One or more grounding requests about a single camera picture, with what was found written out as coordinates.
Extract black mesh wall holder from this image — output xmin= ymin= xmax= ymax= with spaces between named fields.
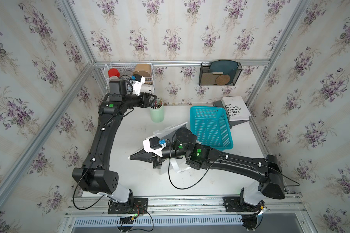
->
xmin=199 ymin=62 xmax=243 ymax=86

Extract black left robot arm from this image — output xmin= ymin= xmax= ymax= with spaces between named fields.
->
xmin=72 ymin=77 xmax=156 ymax=204

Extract white wire wall basket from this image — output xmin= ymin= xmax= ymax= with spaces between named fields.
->
xmin=102 ymin=62 xmax=155 ymax=90

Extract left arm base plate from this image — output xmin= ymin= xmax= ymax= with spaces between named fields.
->
xmin=108 ymin=198 xmax=149 ymax=215

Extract teal plate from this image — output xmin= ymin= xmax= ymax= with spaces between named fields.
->
xmin=209 ymin=60 xmax=239 ymax=74

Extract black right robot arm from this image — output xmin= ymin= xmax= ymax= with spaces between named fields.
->
xmin=129 ymin=127 xmax=285 ymax=206

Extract red lidded jar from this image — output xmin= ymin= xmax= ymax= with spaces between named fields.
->
xmin=108 ymin=69 xmax=120 ymax=78

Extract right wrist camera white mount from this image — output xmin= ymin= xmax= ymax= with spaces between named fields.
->
xmin=143 ymin=136 xmax=167 ymax=157

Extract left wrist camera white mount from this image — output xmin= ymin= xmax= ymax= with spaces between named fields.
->
xmin=131 ymin=74 xmax=145 ymax=96

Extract white book black text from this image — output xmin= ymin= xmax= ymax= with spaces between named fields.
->
xmin=221 ymin=96 xmax=251 ymax=121

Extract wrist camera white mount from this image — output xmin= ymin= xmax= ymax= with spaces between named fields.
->
xmin=143 ymin=136 xmax=167 ymax=157
xmin=131 ymin=74 xmax=145 ymax=96

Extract small circuit board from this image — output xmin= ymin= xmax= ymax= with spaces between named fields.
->
xmin=119 ymin=216 xmax=134 ymax=225

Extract white insulated delivery bag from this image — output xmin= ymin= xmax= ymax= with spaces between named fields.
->
xmin=142 ymin=121 xmax=190 ymax=175

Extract white cylinder canister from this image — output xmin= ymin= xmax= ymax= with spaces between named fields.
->
xmin=141 ymin=84 xmax=154 ymax=94

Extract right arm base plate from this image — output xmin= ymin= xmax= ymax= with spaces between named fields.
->
xmin=223 ymin=196 xmax=265 ymax=213

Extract green pencil cup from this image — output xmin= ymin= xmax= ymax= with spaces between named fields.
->
xmin=150 ymin=99 xmax=164 ymax=123

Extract teal plastic basket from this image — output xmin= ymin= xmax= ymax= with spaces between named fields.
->
xmin=190 ymin=106 xmax=233 ymax=151

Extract round cork coaster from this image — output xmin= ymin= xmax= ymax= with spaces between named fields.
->
xmin=215 ymin=74 xmax=230 ymax=85

